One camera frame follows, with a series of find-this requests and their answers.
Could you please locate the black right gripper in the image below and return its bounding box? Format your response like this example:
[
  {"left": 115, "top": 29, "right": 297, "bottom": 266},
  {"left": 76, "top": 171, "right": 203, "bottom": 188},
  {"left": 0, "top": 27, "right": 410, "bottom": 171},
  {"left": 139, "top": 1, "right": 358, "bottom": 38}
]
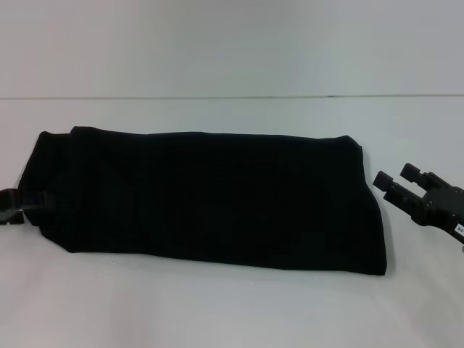
[{"left": 373, "top": 162, "right": 464, "bottom": 244}]

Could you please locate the black shirt with white print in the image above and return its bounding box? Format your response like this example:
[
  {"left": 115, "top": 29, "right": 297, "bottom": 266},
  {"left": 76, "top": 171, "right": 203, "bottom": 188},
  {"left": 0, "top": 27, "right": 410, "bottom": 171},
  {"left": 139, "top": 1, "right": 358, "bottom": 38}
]
[{"left": 20, "top": 125, "right": 391, "bottom": 277}]

